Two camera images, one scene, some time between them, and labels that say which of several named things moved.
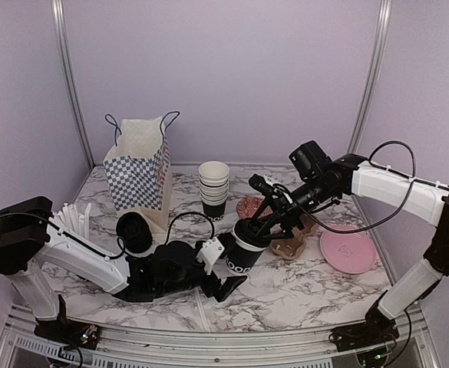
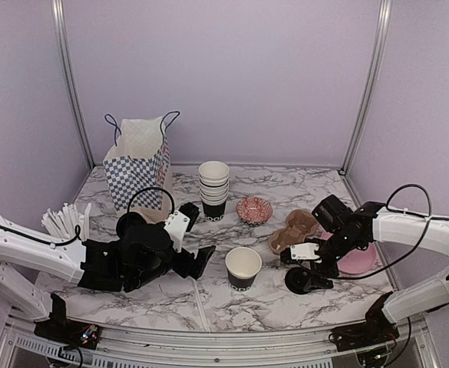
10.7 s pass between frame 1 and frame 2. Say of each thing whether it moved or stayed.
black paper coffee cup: moved
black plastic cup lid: moved
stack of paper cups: stayed
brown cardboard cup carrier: stayed
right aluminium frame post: stayed
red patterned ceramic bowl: stayed
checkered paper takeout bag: stayed
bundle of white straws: stayed
